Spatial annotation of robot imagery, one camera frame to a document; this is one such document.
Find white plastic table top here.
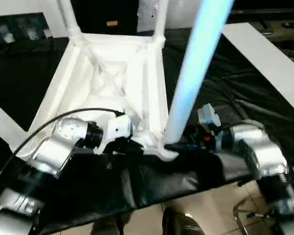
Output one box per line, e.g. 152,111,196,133
12,31,180,163

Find black right robot foot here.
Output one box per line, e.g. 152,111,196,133
161,206,207,235

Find black robot foot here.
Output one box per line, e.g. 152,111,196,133
161,206,207,235
90,220,124,235

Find black left robot foot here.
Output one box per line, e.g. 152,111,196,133
90,220,124,235

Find silver metal stand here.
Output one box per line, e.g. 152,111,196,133
232,205,271,235

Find white flat board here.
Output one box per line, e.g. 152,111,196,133
221,22,294,119

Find black box with yellow label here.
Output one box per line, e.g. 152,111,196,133
70,0,141,37

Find white cabinet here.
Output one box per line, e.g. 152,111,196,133
0,0,70,41

